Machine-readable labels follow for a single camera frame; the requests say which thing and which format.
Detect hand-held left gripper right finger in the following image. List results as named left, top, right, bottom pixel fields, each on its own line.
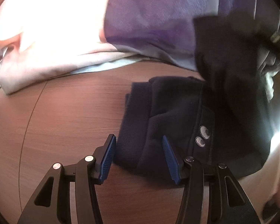
left=162, top=135, right=262, bottom=224

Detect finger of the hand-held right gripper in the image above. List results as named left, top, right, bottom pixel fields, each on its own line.
left=257, top=16, right=280, bottom=60

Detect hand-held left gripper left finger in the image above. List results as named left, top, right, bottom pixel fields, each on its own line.
left=17, top=134, right=117, bottom=224

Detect dark navy pants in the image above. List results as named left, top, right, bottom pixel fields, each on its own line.
left=113, top=12, right=280, bottom=185

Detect purple grey cloth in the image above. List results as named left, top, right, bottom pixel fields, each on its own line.
left=104, top=0, right=258, bottom=71

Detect white cloth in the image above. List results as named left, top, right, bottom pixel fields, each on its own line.
left=0, top=0, right=141, bottom=95

